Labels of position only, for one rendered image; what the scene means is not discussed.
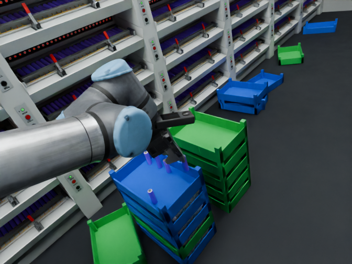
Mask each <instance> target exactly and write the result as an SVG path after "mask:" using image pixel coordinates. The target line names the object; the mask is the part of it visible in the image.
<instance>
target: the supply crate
mask: <svg viewBox="0 0 352 264"><path fill-rule="evenodd" d="M145 151H146V150H145ZM149 155H150V154H149ZM167 157H168V156H167V155H166V156H164V155H162V154H161V155H159V158H160V161H161V163H162V168H158V166H157V163H156V160H155V158H153V157H152V156H151V155H150V158H151V161H152V164H151V165H149V164H148V162H147V160H146V157H145V155H144V152H143V153H142V154H141V155H139V156H137V157H134V158H133V159H132V160H130V162H128V163H127V164H126V165H124V166H123V167H122V168H121V169H119V170H118V171H117V172H115V171H114V170H113V169H112V170H111V171H109V172H108V173H109V175H110V177H111V178H112V180H113V182H114V184H115V185H116V187H118V188H119V189H120V190H122V191H123V192H125V193H126V194H127V195H129V196H130V197H131V198H132V199H134V200H135V201H136V202H138V203H139V204H140V205H142V206H143V207H144V208H146V209H147V210H149V211H150V212H152V213H153V214H154V215H155V216H156V217H158V218H159V219H161V220H162V221H163V222H165V223H166V224H169V223H170V222H171V220H172V219H173V218H174V217H175V216H176V215H177V214H178V212H179V211H180V210H181V209H182V208H183V207H184V206H185V204H186V203H187V202H188V201H189V200H190V199H191V198H192V197H193V196H194V195H195V193H196V192H197V191H198V190H199V189H200V188H201V187H202V186H203V184H204V183H205V181H204V177H203V172H202V168H201V167H199V166H196V167H195V168H193V167H191V166H189V171H188V172H185V171H184V168H183V165H182V162H180V161H177V162H174V163H171V164H169V166H170V168H171V172H170V173H167V171H166V168H165V166H164V163H163V159H166V158H167ZM149 189H152V190H153V192H154V194H155V196H156V199H157V201H158V203H157V204H153V203H152V201H151V199H150V196H149V194H148V192H147V191H148V190H149Z"/></svg>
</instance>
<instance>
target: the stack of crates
mask: <svg viewBox="0 0 352 264"><path fill-rule="evenodd" d="M189 110H190V111H191V113H192V114H193V115H194V116H195V123H194V124H188V125H182V126H175V127H170V128H168V130H169V132H170V133H171V135H172V137H173V139H174V140H175V141H176V143H177V144H178V146H179V148H180V149H181V151H182V152H183V154H184V155H185V156H186V160H187V162H188V165H189V166H191V167H193V168H195V167H196V166H199V167H201V168H202V172H203V177H204V181H205V185H206V189H207V193H208V198H209V201H210V203H211V204H213V205H215V206H217V207H218V208H220V209H222V210H224V211H225V212H227V213H229V214H230V212H231V211H232V210H233V208H234V207H235V206H236V204H237V203H238V202H239V200H240V199H241V198H242V196H243V195H244V194H245V193H246V191H247V190H248V189H249V187H250V186H251V177H250V164H249V149H248V136H247V122H246V120H245V119H242V120H241V121H240V123H238V122H234V121H232V120H227V119H224V118H220V117H216V116H212V115H209V114H204V113H201V112H197V111H194V107H193V106H190V107H189Z"/></svg>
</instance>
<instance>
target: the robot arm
mask: <svg viewBox="0 0 352 264"><path fill-rule="evenodd" d="M91 78H92V81H94V83H93V84H92V85H91V86H90V87H89V88H88V89H87V90H86V91H84V92H83V93H82V94H81V95H80V96H79V97H78V98H77V99H76V100H75V101H74V102H73V103H72V104H71V105H70V106H69V107H67V108H66V109H65V110H64V111H62V112H61V114H60V115H59V116H58V117H57V119H56V120H53V121H49V122H45V123H40V124H35V125H31V126H26V127H21V128H16V129H12V130H7V131H3V132H0V198H2V197H5V196H7V195H10V194H13V193H15V192H18V191H21V190H23V189H26V188H28V187H31V186H33V185H36V184H39V183H41V182H44V181H47V180H50V179H52V178H55V177H58V176H60V175H63V174H65V173H68V172H71V171H73V170H76V169H78V168H81V167H84V166H86V165H89V164H92V163H94V162H100V161H103V160H106V159H109V158H111V157H114V156H116V155H121V156H122V157H124V158H134V157H137V156H139V155H141V154H142V153H143V152H144V151H145V150H147V151H148V153H149V154H150V155H151V156H152V157H153V158H155V157H157V156H159V155H161V154H162V155H164V156H166V155H168V157H167V158H166V160H165V163H166V164H171V163H174V162H177V161H179V160H180V161H182V162H183V163H184V162H185V156H184V155H183V152H182V151H181V149H180V148H179V146H178V144H177V143H176V141H175V140H174V139H173V137H172V135H171V133H170V132H169V130H168V128H169V127H175V126H182V125H188V124H194V123H195V116H194V115H193V114H192V113H191V111H181V112H175V113H168V114H161V115H158V112H157V109H158V107H157V105H156V104H155V102H154V101H153V99H152V98H151V96H150V95H149V94H148V92H147V91H146V89H145V88H144V87H143V85H142V84H141V82H140V81H139V80H138V78H137V77H136V75H135V74H134V72H133V71H132V68H130V67H129V65H128V64H127V63H126V61H125V60H123V59H116V60H113V61H110V62H108V63H106V64H104V65H103V66H101V67H100V68H98V69H97V70H96V71H95V72H94V73H93V74H92V76H91Z"/></svg>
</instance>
